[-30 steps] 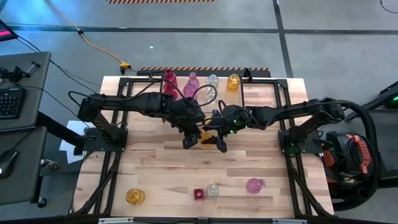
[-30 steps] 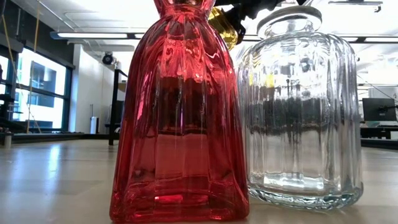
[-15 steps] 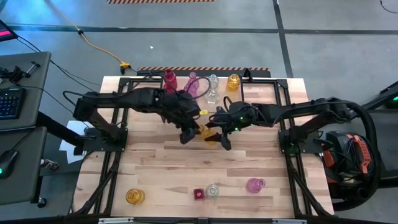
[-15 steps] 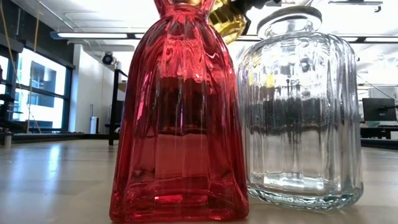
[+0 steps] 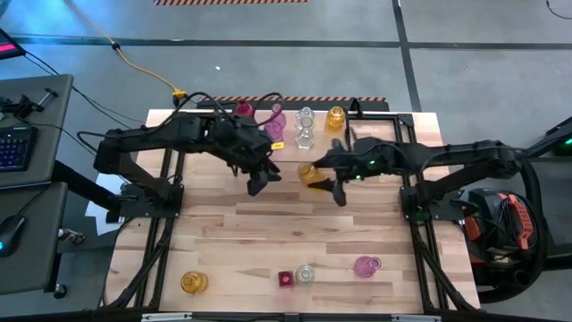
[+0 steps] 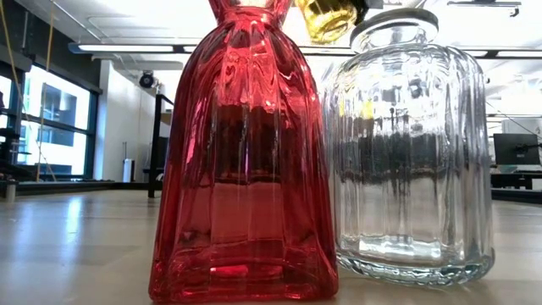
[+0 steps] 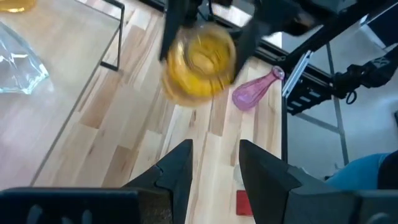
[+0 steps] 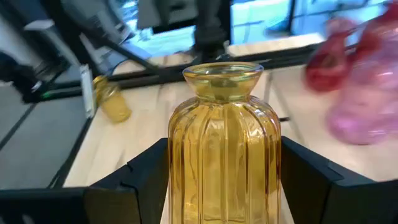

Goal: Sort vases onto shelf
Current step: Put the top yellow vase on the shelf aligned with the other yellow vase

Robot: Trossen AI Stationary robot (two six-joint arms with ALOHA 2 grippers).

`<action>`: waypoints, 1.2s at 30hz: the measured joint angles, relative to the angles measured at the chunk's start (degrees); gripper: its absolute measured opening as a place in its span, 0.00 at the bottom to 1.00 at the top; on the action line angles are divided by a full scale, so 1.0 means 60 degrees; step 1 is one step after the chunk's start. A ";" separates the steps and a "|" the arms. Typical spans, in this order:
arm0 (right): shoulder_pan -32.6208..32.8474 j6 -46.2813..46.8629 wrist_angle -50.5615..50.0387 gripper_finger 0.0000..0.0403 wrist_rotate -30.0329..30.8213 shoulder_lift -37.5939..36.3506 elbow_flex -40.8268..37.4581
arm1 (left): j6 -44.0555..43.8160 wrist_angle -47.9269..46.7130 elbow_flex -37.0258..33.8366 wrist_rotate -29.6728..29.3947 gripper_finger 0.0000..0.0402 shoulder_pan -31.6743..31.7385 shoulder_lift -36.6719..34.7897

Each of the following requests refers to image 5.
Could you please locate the pink twisted glass bottle vase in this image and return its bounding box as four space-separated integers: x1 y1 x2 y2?
269 102 288 129

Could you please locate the red flared square glass vase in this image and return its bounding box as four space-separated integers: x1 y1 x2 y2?
277 269 296 289

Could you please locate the dark red glass vase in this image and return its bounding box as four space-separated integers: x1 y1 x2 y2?
235 98 255 118

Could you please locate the small black monitor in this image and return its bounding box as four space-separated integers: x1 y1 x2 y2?
0 29 27 61

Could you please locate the clear ribbed glass jar vase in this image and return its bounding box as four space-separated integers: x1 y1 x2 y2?
294 264 316 286

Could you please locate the white paper sheet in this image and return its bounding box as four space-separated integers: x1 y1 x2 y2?
84 172 130 237

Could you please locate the black orange shop vacuum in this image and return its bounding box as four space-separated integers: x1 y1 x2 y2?
459 156 553 305

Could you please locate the yellow extension cable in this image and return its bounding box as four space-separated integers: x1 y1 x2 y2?
62 0 189 100

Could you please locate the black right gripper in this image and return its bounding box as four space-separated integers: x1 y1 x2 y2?
307 138 390 208

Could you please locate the black keyboard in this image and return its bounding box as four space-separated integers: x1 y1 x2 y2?
0 124 39 174

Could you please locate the black table rig frame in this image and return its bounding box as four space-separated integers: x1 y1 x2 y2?
100 109 482 322

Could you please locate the grey desk top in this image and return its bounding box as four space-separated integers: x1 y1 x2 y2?
0 73 75 189
0 181 69 296

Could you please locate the black equipment stand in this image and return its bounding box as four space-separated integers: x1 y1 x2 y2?
520 115 572 157

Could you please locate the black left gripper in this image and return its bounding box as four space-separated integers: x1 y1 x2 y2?
223 120 283 197

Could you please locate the silver metal bracket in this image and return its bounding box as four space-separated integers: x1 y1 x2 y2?
141 312 194 322
391 314 443 322

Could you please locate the black desk clamp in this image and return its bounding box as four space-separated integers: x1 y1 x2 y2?
0 87 59 120

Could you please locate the yellow ribbed glass vase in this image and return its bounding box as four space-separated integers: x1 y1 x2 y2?
298 163 330 194

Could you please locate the black computer mouse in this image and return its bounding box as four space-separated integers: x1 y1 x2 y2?
0 214 27 258

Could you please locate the small dark bottle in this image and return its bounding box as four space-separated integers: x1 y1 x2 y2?
56 227 87 246

